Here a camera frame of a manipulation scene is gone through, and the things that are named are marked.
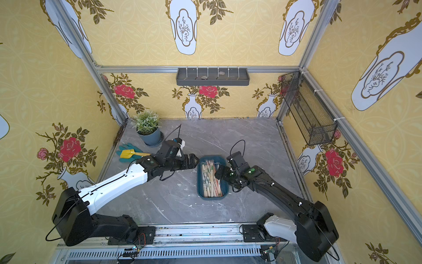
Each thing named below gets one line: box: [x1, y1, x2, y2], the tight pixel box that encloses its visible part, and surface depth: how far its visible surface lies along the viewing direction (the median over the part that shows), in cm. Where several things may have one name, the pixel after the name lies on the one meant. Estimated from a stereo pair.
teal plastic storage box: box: [196, 155, 230, 201], surface depth 90 cm
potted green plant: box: [130, 110, 164, 147], surface depth 99 cm
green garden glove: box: [115, 143, 143, 163], surface depth 104 cm
